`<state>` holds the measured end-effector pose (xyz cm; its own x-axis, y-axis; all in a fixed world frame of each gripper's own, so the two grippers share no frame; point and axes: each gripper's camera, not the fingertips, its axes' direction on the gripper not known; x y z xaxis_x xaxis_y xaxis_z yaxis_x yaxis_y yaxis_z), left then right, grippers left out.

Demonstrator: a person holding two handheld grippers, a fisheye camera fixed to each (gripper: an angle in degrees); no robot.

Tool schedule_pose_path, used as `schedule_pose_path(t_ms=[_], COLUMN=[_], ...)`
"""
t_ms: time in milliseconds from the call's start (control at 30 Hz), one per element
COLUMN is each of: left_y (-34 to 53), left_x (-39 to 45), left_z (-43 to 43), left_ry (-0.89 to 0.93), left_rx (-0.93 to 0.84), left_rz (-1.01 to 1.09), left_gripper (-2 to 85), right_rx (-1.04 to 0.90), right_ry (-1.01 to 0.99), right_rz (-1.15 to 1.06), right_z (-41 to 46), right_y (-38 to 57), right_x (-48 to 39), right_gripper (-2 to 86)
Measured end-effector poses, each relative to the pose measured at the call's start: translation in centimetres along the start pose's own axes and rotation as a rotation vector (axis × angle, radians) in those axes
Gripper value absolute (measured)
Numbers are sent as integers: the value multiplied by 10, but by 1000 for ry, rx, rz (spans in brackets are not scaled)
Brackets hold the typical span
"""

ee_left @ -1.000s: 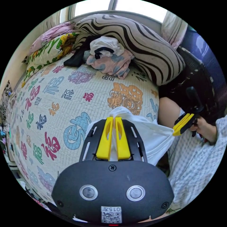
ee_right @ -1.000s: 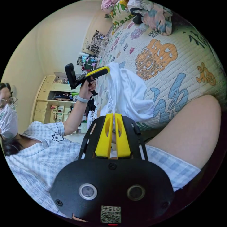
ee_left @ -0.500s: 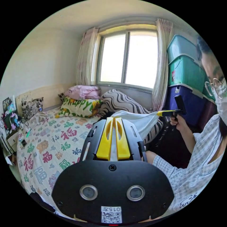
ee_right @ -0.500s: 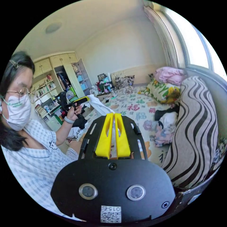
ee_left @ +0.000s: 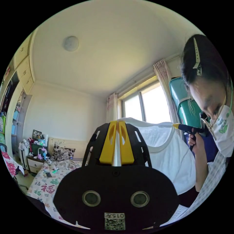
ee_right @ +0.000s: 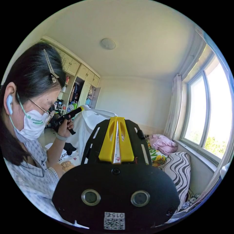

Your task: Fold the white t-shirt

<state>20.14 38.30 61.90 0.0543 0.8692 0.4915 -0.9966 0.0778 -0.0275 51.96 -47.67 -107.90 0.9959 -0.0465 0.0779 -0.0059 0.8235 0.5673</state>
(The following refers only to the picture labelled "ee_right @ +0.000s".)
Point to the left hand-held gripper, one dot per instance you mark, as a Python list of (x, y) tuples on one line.
[(72, 113)]

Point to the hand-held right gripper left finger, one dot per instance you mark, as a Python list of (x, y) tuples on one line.
[(107, 146)]

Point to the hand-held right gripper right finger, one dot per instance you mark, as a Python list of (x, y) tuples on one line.
[(126, 148)]

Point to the white t-shirt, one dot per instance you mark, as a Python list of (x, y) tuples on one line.
[(84, 128)]

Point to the person's left forearm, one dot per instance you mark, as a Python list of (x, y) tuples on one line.
[(55, 157)]

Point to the person's left hand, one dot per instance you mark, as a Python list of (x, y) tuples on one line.
[(64, 128)]

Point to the cream cupboard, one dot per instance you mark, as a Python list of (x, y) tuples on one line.
[(86, 80)]

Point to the bed with printed sheet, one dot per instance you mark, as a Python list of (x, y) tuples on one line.
[(158, 159)]

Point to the pile of clothes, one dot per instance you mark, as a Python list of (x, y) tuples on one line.
[(69, 149)]

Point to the pink pillow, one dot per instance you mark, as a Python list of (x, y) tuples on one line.
[(163, 143)]

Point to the person's body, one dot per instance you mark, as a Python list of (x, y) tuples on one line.
[(27, 113)]

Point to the black and white striped pillow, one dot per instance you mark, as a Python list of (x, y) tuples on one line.
[(178, 175)]

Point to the white curtain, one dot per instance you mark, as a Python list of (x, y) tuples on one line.
[(173, 106)]

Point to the round ceiling lamp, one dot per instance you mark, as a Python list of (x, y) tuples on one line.
[(107, 43)]

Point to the window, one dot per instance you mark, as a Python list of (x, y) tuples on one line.
[(206, 113)]

